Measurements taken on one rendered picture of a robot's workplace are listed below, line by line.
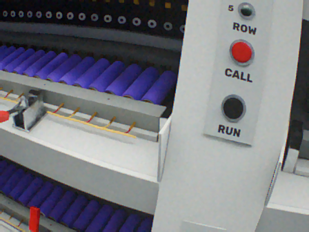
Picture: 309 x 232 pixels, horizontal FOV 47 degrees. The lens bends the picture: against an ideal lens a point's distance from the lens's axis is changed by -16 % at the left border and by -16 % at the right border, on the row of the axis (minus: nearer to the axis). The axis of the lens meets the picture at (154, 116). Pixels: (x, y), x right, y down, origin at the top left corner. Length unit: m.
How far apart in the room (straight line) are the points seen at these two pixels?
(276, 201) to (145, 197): 0.12
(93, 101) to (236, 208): 0.17
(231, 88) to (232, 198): 0.09
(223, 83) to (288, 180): 0.12
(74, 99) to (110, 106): 0.04
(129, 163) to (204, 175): 0.07
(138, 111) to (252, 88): 0.12
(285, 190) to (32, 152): 0.25
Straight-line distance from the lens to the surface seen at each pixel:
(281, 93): 0.30
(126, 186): 0.36
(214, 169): 0.32
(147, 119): 0.38
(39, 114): 0.42
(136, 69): 0.46
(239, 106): 0.30
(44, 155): 0.39
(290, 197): 0.34
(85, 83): 0.44
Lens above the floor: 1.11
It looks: 15 degrees down
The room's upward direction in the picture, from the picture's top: 9 degrees clockwise
